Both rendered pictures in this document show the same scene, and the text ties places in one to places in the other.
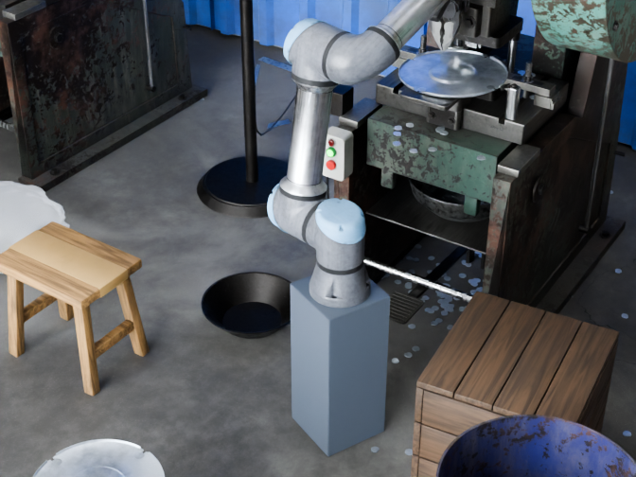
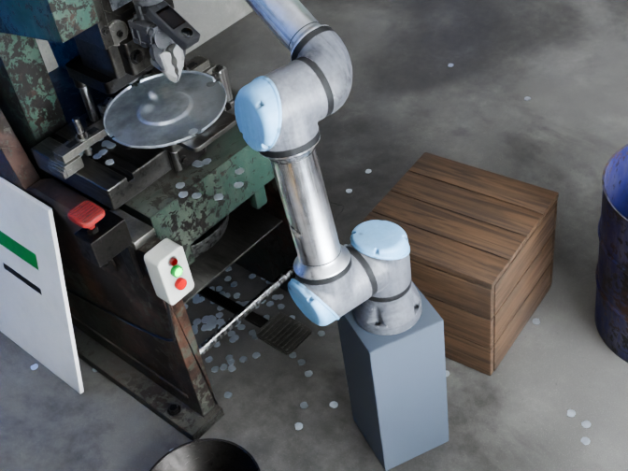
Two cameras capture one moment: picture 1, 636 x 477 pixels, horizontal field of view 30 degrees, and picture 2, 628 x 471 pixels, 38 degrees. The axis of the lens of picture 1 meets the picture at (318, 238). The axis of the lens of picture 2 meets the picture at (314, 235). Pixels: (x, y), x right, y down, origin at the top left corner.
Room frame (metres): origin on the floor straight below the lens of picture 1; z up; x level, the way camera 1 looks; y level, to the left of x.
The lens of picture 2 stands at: (2.12, 1.29, 1.92)
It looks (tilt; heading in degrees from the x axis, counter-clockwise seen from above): 42 degrees down; 285
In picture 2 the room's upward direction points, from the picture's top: 10 degrees counter-clockwise
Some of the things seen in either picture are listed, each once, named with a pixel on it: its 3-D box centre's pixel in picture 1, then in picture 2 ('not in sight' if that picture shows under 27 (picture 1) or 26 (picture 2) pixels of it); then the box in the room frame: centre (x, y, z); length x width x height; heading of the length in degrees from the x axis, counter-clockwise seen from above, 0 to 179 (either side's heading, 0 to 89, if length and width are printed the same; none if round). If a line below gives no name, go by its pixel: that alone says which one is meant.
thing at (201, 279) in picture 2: (464, 202); (174, 237); (2.97, -0.43, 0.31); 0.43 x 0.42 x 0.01; 57
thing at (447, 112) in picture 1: (443, 103); (186, 137); (2.82, -0.34, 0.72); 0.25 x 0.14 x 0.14; 147
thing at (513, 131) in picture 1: (471, 92); (142, 130); (2.96, -0.43, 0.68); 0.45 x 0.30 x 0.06; 57
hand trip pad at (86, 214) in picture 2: not in sight; (90, 224); (2.95, -0.03, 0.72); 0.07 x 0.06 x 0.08; 147
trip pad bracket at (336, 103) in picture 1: (333, 114); (110, 255); (2.94, -0.04, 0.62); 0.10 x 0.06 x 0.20; 57
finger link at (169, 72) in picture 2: (442, 29); (161, 64); (2.82, -0.32, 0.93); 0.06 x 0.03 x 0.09; 148
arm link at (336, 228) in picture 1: (338, 232); (378, 256); (2.35, -0.05, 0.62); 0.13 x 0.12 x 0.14; 45
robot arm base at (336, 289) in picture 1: (340, 273); (385, 293); (2.34, -0.05, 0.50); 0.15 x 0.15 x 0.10
